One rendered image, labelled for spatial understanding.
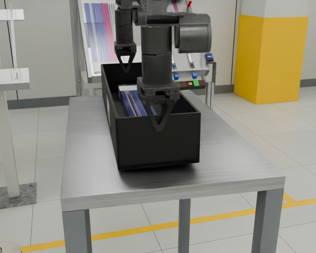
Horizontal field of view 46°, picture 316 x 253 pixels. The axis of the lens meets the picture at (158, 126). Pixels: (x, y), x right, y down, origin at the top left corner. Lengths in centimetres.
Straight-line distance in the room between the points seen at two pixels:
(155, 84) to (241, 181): 26
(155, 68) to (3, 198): 184
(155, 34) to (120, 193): 30
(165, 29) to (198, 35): 6
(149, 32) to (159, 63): 6
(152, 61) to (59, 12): 330
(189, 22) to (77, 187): 37
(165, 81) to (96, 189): 24
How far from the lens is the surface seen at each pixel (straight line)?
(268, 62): 410
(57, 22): 396
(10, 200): 237
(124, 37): 124
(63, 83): 405
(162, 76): 69
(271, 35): 406
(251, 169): 82
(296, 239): 204
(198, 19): 70
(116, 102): 118
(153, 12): 67
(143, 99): 69
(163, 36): 68
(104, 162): 84
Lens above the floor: 116
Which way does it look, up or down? 20 degrees down
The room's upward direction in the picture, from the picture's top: straight up
